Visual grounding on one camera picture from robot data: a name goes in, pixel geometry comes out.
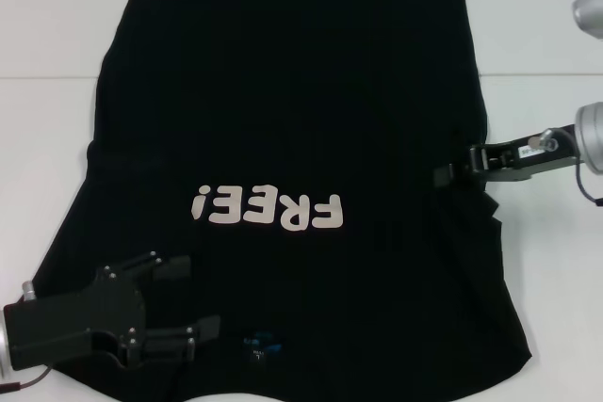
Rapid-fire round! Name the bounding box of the black shirt with FREE print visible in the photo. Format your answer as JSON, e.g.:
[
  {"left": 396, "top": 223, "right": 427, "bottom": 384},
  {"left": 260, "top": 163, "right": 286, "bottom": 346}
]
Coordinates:
[{"left": 35, "top": 0, "right": 536, "bottom": 402}]

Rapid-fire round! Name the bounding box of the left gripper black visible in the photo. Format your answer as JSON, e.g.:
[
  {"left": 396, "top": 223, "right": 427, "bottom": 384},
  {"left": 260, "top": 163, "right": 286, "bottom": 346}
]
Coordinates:
[{"left": 2, "top": 249, "right": 222, "bottom": 371}]

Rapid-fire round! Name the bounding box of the left arm dark red cable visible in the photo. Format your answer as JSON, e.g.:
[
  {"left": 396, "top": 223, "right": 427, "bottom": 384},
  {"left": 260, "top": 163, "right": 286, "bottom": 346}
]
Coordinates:
[{"left": 0, "top": 353, "right": 54, "bottom": 380}]

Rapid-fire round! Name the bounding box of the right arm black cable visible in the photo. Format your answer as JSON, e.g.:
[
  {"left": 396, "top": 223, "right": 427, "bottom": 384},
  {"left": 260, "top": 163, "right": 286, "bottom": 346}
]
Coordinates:
[{"left": 575, "top": 159, "right": 603, "bottom": 209}]

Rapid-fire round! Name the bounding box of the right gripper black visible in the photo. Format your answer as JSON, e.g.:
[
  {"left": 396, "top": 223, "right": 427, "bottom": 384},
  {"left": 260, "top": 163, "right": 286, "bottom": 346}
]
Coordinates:
[{"left": 432, "top": 125, "right": 581, "bottom": 187}]

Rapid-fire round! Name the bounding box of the right gripper silver cable connector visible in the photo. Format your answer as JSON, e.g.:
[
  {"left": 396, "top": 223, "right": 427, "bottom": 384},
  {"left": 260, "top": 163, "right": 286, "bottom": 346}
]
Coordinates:
[{"left": 529, "top": 127, "right": 562, "bottom": 153}]

